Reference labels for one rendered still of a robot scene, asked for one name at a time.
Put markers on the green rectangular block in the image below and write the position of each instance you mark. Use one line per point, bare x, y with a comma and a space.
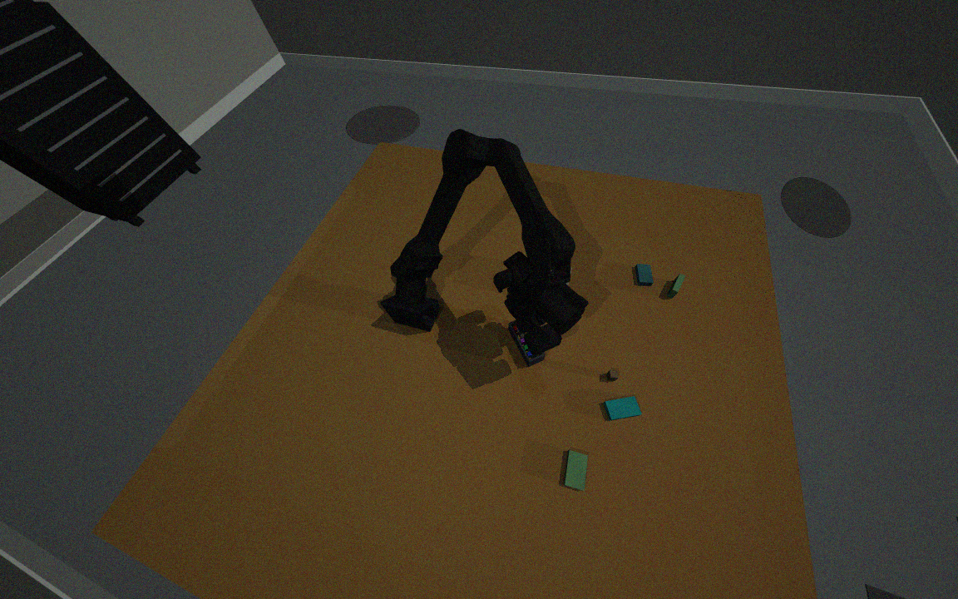
575, 470
674, 289

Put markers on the teal flat rectangular block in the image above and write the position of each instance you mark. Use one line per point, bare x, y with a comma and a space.
622, 408

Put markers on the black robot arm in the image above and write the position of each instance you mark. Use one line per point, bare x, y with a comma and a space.
547, 242

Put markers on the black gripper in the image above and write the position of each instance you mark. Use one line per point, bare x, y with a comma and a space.
539, 338

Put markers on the blue rectangular block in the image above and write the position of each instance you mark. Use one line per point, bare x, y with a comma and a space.
643, 274

